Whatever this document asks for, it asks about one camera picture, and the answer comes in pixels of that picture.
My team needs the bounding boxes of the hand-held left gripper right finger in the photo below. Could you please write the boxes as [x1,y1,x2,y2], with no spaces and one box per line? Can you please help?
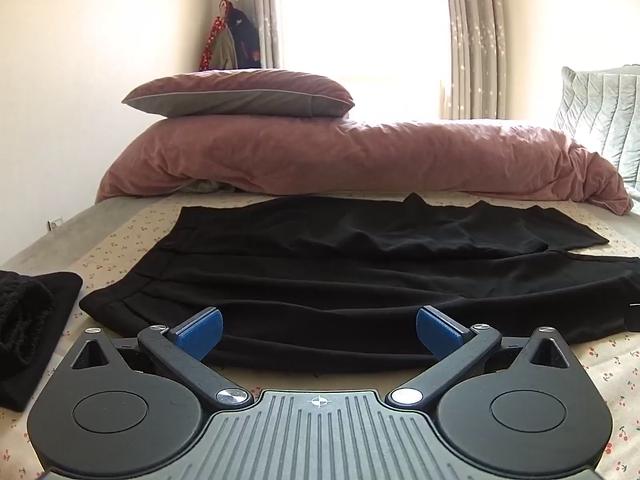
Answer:
[385,305,571,408]

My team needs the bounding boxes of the black knit garment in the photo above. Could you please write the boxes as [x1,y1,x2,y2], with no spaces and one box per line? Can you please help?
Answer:
[0,269,84,412]

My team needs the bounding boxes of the pink pillow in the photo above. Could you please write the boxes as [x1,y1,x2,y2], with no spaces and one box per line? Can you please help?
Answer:
[121,68,356,120]

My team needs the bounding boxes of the pink duvet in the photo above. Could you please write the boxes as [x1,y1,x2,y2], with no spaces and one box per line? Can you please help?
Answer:
[95,114,635,216]

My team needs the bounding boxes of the grey mattress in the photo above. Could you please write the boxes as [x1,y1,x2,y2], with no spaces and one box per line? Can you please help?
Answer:
[0,194,176,267]

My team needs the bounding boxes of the grey quilted blanket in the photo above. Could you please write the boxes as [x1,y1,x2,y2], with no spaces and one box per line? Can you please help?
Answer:
[552,62,640,201]

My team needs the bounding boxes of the grey patterned curtain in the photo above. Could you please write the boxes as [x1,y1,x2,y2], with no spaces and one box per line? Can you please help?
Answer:
[231,0,285,70]
[434,0,508,122]

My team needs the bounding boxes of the grey cloth under duvet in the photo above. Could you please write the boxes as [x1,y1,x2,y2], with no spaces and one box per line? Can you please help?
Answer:
[176,179,237,195]

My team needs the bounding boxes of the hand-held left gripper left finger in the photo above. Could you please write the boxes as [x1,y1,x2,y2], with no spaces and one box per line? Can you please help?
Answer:
[70,308,255,409]

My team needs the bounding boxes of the hanging clothes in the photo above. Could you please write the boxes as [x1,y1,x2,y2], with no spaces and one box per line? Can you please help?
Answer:
[198,0,262,72]

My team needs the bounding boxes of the black pants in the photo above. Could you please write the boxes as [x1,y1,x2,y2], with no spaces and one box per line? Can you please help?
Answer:
[79,193,640,375]

